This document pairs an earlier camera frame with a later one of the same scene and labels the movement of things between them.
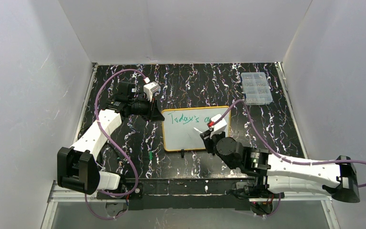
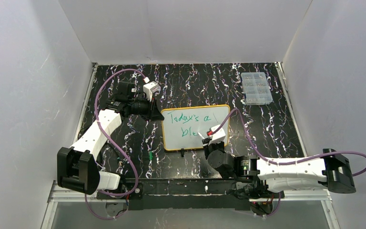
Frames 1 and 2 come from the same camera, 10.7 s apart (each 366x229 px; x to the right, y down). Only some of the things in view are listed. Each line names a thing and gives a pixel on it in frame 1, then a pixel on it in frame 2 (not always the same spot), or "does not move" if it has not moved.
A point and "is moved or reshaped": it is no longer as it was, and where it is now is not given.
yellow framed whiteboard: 178,133 does not move
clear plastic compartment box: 256,88 does not move
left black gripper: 153,109 does not move
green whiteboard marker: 198,130 is moved or reshaped
